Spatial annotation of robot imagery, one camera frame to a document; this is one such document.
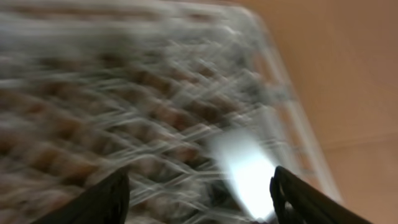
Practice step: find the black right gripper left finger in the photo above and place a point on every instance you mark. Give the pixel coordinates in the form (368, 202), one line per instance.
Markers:
(107, 202)

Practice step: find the grey dishwasher rack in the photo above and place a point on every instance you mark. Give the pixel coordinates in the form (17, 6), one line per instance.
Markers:
(91, 86)

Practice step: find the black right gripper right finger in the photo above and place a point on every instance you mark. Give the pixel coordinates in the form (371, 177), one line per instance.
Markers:
(297, 202)

